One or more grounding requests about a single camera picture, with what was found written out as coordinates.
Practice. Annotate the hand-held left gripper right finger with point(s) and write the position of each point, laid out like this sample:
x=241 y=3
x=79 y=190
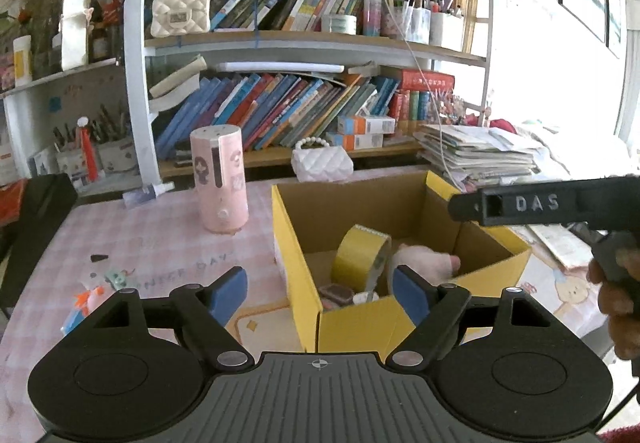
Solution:
x=407 y=290

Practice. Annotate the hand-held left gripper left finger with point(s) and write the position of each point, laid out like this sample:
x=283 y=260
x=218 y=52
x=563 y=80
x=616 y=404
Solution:
x=230 y=293

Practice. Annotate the round pink plush pig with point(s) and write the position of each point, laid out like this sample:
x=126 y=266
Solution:
x=430 y=263

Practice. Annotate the white plastic dispenser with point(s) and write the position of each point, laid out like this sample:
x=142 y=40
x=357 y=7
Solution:
x=365 y=298

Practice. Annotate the gold tape roll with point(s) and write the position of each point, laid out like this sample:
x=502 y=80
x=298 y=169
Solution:
x=357 y=253

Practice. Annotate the yellow cardboard box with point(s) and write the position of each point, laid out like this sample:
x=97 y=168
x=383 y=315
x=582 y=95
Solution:
x=350 y=328

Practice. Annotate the small dark box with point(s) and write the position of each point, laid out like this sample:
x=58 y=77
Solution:
x=337 y=294

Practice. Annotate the person's right hand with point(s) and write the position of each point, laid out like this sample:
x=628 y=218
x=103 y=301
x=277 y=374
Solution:
x=620 y=308

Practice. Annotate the stack of newspapers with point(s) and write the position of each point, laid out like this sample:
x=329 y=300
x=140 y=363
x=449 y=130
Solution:
x=475 y=153

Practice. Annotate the pink cylindrical humidifier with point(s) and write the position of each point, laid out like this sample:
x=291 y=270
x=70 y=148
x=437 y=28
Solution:
x=220 y=203

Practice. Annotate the pink checked tablecloth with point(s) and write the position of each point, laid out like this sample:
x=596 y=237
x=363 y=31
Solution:
x=150 y=233

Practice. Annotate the small spray bottle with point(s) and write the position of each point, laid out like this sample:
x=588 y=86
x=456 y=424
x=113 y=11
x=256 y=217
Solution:
x=145 y=195

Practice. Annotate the small black wedge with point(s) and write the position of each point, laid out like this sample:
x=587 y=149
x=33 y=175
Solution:
x=99 y=257

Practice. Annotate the row of small colourful books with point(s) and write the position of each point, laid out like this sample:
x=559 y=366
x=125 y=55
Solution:
x=412 y=105

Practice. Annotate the orange and white box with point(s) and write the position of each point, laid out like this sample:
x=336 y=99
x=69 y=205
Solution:
x=355 y=141
x=365 y=125

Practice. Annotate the red hardcover book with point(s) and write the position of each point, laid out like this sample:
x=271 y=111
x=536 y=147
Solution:
x=425 y=80

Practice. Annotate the pen holder with pens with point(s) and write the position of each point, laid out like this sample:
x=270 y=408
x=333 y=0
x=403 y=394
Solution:
x=117 y=155

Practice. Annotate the row of blue leaning books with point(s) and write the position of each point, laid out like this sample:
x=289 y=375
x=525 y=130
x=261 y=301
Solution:
x=260 y=108

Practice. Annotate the white pen cup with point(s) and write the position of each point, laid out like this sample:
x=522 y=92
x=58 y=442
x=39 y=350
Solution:
x=415 y=25
x=446 y=30

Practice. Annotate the red bottle with white cap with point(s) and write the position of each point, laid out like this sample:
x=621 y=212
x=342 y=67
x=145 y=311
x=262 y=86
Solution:
x=89 y=153

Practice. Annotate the black electronic piano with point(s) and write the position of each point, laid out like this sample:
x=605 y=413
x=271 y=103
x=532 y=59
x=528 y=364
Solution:
x=45 y=213

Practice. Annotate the thick cream book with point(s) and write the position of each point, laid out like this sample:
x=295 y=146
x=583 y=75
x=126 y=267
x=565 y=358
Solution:
x=175 y=83

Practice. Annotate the white bookshelf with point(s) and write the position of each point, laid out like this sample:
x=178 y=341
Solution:
x=135 y=73

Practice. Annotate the person's red clothing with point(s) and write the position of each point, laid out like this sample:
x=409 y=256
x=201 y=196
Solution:
x=620 y=435

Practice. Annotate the colourful spray can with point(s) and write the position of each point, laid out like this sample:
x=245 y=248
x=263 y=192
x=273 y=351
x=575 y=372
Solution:
x=372 y=8

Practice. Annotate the white round jar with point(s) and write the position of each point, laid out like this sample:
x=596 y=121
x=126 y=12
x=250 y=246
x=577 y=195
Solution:
x=340 y=24

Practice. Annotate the white carton box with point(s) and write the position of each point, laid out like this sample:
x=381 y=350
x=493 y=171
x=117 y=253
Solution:
x=75 y=33

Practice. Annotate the white bottle yellow label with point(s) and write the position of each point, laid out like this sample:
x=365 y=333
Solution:
x=22 y=63

